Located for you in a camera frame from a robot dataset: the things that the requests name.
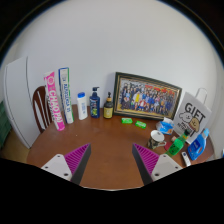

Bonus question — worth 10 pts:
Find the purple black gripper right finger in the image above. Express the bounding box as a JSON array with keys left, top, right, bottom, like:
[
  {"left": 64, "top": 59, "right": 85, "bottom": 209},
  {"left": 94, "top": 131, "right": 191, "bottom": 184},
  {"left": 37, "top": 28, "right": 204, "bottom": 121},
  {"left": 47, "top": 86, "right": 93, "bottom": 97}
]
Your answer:
[{"left": 132, "top": 143, "right": 182, "bottom": 185}]

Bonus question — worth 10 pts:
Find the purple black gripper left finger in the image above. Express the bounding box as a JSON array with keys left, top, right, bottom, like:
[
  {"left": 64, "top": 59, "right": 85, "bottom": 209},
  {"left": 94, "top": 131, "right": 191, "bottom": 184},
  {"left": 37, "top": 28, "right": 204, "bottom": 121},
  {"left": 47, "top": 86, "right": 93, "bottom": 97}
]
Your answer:
[{"left": 42, "top": 143, "right": 91, "bottom": 185}]

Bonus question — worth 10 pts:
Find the red coaster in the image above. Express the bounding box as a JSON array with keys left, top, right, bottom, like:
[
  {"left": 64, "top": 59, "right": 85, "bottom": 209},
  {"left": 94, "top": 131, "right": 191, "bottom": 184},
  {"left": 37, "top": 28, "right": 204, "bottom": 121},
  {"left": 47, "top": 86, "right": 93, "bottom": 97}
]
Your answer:
[{"left": 164, "top": 142, "right": 173, "bottom": 151}]

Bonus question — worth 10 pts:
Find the camouflage ceramic mug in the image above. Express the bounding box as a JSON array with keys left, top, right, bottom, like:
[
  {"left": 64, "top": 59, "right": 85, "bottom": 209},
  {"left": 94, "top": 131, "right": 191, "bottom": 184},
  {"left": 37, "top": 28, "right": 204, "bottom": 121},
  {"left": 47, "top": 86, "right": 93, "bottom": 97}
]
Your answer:
[{"left": 148, "top": 130, "right": 166, "bottom": 150}]

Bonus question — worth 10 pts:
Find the green plastic soda bottle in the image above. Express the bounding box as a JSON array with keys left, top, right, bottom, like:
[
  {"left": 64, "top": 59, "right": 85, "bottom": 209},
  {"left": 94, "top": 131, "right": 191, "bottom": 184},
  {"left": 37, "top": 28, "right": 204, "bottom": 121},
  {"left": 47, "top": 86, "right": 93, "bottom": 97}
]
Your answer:
[{"left": 166, "top": 129, "right": 190, "bottom": 157}]

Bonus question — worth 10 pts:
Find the white remote control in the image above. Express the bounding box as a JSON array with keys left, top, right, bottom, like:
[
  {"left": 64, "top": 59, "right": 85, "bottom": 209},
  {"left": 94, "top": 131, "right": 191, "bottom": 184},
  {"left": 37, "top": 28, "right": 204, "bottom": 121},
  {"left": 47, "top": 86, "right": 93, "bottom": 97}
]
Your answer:
[{"left": 181, "top": 152, "right": 191, "bottom": 167}]

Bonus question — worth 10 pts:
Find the right green soap bar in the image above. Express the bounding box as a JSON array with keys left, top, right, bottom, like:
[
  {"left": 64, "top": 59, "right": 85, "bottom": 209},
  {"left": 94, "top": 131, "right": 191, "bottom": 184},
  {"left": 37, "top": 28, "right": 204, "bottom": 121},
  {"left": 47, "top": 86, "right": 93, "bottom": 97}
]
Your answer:
[{"left": 135, "top": 121, "right": 147, "bottom": 129}]

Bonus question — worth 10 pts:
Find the green soap bar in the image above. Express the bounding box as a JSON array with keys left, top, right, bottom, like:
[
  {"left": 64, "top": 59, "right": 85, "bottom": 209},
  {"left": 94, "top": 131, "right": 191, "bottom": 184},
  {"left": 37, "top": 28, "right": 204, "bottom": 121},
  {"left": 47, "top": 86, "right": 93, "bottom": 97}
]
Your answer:
[
  {"left": 121, "top": 118, "right": 133, "bottom": 124},
  {"left": 135, "top": 121, "right": 147, "bottom": 129}
]

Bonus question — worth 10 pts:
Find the blue tissue pack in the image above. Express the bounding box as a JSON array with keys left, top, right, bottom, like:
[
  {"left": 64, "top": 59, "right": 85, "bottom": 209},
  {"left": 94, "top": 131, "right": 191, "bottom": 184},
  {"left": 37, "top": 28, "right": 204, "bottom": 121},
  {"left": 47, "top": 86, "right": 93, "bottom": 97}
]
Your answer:
[{"left": 156, "top": 118, "right": 174, "bottom": 135}]

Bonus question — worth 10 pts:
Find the blue detergent bottle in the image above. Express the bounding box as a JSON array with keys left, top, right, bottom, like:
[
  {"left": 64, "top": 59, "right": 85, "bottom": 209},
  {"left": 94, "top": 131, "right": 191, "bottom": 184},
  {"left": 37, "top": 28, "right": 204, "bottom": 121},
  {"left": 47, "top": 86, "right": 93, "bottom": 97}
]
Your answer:
[{"left": 188, "top": 128, "right": 209, "bottom": 160}]

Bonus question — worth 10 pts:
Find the left green soap bar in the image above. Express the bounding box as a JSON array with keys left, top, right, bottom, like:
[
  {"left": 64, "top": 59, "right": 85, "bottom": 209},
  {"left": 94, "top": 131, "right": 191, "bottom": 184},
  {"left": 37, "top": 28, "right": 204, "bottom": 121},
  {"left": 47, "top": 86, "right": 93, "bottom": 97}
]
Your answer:
[{"left": 121, "top": 118, "right": 133, "bottom": 124}]

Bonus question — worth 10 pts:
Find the wooden chair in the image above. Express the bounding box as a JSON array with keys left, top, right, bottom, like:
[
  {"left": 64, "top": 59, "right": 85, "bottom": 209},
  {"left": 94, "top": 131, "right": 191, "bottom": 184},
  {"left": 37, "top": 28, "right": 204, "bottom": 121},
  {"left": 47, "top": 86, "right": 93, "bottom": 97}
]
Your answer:
[{"left": 32, "top": 86, "right": 52, "bottom": 133}]

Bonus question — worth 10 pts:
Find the white gift paper bag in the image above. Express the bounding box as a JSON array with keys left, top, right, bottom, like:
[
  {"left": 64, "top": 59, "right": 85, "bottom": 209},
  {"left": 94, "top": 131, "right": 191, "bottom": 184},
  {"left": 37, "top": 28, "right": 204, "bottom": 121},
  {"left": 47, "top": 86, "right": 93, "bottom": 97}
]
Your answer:
[{"left": 173, "top": 92, "right": 211, "bottom": 144}]

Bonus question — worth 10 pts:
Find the dark blue pump bottle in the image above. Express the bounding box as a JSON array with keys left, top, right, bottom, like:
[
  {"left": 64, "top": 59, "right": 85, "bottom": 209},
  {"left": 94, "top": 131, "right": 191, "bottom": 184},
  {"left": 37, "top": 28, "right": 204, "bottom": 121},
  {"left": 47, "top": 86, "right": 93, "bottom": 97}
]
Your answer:
[{"left": 89, "top": 87, "right": 100, "bottom": 118}]

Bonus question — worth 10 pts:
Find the amber pump bottle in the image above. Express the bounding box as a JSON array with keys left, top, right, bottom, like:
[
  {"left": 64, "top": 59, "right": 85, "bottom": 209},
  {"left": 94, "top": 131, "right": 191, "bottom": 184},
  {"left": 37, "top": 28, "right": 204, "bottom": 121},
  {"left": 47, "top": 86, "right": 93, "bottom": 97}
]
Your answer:
[{"left": 104, "top": 93, "right": 113, "bottom": 119}]

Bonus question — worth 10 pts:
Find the white lotion bottle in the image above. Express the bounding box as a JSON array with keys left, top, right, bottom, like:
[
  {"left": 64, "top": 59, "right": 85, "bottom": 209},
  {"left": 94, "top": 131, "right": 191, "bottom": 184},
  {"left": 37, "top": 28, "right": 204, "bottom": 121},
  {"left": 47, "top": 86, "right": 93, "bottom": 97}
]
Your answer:
[{"left": 77, "top": 92, "right": 88, "bottom": 120}]

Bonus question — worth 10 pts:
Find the framed group photo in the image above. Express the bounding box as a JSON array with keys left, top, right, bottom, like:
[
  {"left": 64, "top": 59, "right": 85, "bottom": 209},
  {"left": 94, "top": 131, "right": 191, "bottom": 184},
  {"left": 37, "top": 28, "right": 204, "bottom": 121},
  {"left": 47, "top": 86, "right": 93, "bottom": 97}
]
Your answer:
[{"left": 113, "top": 72, "right": 182, "bottom": 120}]

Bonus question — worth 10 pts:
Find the white board panel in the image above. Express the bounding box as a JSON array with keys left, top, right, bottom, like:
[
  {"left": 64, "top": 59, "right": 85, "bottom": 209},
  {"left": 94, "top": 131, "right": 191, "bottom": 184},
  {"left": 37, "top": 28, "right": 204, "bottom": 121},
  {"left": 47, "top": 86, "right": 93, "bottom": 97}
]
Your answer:
[{"left": 4, "top": 57, "right": 40, "bottom": 148}]

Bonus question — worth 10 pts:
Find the pink Chaopai tube box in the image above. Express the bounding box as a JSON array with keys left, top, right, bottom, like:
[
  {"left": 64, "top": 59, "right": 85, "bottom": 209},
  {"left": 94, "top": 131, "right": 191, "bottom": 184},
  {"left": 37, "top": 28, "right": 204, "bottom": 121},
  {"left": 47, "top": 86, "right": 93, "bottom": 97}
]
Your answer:
[{"left": 44, "top": 71, "right": 65, "bottom": 131}]

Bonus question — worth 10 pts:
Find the green white tube box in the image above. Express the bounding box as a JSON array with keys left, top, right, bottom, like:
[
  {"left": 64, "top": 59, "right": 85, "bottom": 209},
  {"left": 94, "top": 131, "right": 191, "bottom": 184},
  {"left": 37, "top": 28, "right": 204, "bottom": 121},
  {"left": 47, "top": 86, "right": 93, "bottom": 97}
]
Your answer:
[{"left": 59, "top": 67, "right": 74, "bottom": 124}]

